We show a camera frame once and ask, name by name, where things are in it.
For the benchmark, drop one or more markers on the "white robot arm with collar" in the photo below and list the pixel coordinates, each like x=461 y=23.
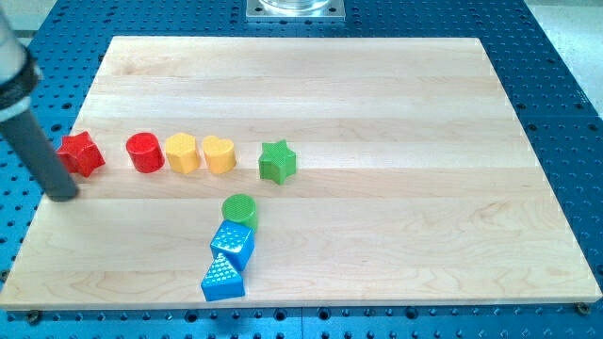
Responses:
x=19 y=73

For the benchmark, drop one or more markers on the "green star block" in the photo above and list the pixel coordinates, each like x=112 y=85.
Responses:
x=277 y=162

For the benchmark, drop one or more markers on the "blue triangle block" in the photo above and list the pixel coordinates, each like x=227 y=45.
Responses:
x=222 y=280

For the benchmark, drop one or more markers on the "red star block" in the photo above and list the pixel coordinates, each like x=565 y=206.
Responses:
x=80 y=154

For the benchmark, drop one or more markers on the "green cylinder block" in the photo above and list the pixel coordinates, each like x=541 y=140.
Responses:
x=241 y=209

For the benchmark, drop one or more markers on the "yellow heart block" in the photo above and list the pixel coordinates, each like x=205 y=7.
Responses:
x=219 y=154

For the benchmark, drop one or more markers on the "light wooden board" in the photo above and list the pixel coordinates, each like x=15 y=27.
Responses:
x=416 y=183

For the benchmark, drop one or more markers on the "blue cube block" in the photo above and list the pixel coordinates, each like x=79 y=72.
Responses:
x=235 y=242

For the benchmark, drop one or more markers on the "yellow hexagon block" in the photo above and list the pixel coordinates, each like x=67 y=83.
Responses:
x=182 y=153

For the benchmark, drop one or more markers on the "red cylinder block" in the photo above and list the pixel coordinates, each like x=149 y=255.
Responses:
x=145 y=152

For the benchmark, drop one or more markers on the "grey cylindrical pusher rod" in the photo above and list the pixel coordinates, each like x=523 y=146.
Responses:
x=25 y=136

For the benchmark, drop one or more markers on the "left board clamp screw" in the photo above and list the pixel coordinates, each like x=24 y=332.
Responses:
x=32 y=317

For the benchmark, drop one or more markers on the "board clamp screw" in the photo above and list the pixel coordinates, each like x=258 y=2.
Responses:
x=582 y=308
x=32 y=317

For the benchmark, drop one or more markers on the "right board clamp screw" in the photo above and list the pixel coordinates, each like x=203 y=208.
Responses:
x=582 y=308

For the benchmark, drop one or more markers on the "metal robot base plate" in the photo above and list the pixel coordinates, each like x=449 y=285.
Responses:
x=265 y=11

